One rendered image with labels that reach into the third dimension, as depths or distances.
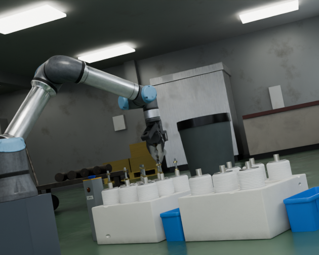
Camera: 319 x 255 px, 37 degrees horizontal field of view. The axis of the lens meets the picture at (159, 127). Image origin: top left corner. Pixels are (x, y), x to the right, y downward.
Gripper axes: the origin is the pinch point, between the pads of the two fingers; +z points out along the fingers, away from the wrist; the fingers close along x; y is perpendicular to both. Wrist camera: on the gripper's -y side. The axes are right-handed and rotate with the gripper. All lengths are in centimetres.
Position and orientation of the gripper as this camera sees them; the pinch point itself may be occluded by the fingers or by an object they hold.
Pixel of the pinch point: (158, 160)
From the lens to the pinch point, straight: 223.2
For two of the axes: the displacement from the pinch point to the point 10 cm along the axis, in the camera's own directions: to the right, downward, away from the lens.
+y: 4.7, -0.3, 8.8
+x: -8.6, 1.9, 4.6
